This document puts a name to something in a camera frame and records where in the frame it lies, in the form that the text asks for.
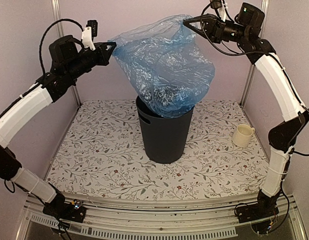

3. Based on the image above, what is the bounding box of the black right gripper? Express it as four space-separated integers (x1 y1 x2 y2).
184 12 250 43

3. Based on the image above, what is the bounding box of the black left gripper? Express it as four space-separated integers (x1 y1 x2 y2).
65 41 116 81

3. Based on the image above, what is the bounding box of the blue plastic trash bag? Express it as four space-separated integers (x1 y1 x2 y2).
112 14 216 119

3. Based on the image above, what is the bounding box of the dark grey trash bin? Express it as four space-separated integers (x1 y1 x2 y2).
135 97 193 164

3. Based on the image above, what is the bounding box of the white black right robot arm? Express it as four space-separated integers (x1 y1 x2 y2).
183 0 309 219

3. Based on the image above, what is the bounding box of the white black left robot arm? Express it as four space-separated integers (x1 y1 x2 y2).
0 35 117 217

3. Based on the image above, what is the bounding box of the floral patterned table mat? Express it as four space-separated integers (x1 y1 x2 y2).
46 99 269 201

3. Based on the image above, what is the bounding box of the cream ceramic mug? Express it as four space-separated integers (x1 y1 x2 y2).
232 124 255 148

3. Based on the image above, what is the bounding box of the right camera black cable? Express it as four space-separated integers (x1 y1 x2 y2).
200 2 253 56

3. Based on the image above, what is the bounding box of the camera black cable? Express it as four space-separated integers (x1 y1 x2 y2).
38 18 87 76
200 2 253 56

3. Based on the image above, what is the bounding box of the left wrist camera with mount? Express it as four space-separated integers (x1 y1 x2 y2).
81 20 98 51

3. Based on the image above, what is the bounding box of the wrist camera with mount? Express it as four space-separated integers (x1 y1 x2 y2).
81 20 98 51
210 0 231 22

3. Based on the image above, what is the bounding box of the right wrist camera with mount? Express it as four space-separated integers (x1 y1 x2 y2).
210 0 231 22

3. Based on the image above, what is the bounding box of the left camera black cable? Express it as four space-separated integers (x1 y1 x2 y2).
38 18 87 76

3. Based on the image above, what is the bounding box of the left aluminium corner post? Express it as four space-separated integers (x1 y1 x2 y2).
49 0 81 107

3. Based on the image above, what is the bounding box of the aluminium corner post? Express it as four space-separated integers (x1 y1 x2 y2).
49 0 81 107
239 0 270 107

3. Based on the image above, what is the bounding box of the right aluminium corner post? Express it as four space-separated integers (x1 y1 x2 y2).
239 0 270 107

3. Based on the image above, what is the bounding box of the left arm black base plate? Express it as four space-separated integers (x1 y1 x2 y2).
42 199 87 223

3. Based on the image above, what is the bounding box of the aluminium front rail frame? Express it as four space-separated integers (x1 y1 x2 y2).
16 193 309 240

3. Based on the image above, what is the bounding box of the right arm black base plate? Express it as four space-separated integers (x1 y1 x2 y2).
234 203 279 224

